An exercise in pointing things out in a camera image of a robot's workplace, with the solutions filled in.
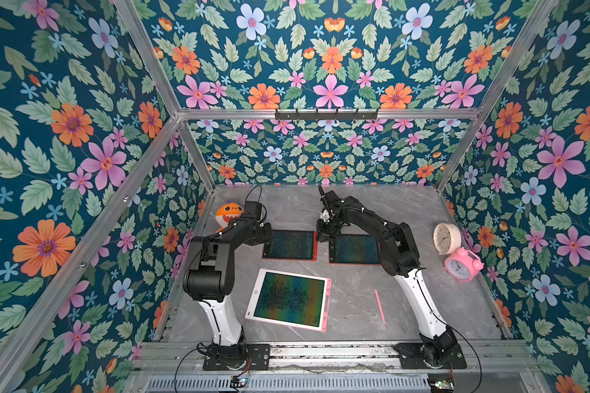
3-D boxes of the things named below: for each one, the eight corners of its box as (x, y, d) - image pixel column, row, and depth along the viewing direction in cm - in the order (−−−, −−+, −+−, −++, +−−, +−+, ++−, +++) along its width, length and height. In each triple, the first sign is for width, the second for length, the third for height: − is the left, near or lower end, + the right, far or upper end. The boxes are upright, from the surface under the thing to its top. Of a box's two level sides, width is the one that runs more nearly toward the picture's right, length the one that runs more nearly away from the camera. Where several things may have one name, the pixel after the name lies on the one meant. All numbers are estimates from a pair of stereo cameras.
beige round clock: (439, 261, 97) (453, 245, 87) (429, 235, 105) (441, 217, 95) (451, 261, 97) (466, 245, 87) (440, 235, 105) (453, 217, 95)
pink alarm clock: (458, 286, 89) (473, 274, 81) (441, 265, 95) (453, 251, 86) (472, 280, 91) (488, 267, 82) (454, 259, 96) (468, 245, 88)
